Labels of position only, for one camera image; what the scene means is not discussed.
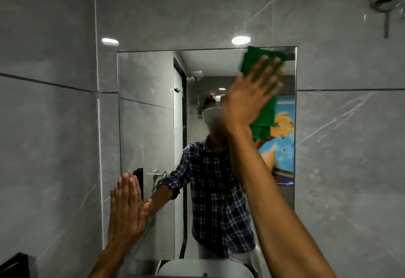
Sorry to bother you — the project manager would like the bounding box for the person's right hand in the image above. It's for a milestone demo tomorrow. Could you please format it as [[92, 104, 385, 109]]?
[[220, 55, 285, 134]]

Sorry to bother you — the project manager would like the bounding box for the black object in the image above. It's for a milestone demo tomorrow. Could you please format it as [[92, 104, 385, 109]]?
[[0, 252, 31, 278]]

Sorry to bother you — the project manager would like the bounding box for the white sink basin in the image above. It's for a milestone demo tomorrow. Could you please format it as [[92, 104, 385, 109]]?
[[157, 259, 255, 278]]

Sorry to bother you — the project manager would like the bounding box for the person's left hand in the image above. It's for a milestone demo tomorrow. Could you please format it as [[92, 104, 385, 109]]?
[[107, 171, 153, 247]]

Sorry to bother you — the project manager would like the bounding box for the person's right forearm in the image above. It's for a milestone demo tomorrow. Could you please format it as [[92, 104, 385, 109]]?
[[227, 125, 336, 278]]

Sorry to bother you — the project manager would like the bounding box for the rectangular wall mirror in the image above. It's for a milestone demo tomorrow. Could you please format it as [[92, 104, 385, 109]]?
[[117, 46, 297, 267]]

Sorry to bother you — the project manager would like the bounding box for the person's left forearm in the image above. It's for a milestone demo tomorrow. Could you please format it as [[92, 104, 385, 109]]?
[[87, 240, 140, 278]]

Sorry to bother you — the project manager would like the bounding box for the green cleaning cloth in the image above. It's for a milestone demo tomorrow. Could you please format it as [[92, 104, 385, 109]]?
[[238, 45, 287, 141]]

